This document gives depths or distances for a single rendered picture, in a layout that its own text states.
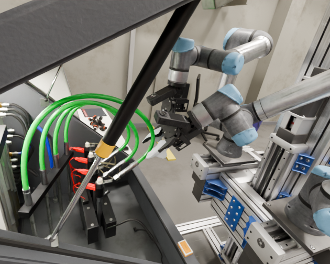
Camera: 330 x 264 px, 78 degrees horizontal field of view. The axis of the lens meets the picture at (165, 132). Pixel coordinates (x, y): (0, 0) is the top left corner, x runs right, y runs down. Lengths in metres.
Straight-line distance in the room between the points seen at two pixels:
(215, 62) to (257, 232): 0.65
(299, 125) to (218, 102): 0.47
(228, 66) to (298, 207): 0.58
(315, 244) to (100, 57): 3.07
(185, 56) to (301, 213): 0.71
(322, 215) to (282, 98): 0.36
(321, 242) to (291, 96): 0.52
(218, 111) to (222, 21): 3.34
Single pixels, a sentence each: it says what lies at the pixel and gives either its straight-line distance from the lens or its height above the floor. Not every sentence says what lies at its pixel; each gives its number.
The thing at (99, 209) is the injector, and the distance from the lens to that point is 0.80.
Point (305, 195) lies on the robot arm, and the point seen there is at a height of 1.16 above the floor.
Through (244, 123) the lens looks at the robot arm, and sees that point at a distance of 0.66.
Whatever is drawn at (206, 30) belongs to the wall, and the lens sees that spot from 3.78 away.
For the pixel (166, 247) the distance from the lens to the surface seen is 0.89.
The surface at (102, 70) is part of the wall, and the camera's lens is 3.32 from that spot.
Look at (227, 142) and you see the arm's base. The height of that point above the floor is 1.12.
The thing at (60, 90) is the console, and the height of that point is 1.34.
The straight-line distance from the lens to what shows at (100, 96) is 0.57.
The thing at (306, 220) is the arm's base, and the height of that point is 1.08.
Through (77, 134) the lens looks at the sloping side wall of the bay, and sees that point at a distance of 0.97.
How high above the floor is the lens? 1.60
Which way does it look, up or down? 26 degrees down
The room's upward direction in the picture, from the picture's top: 9 degrees clockwise
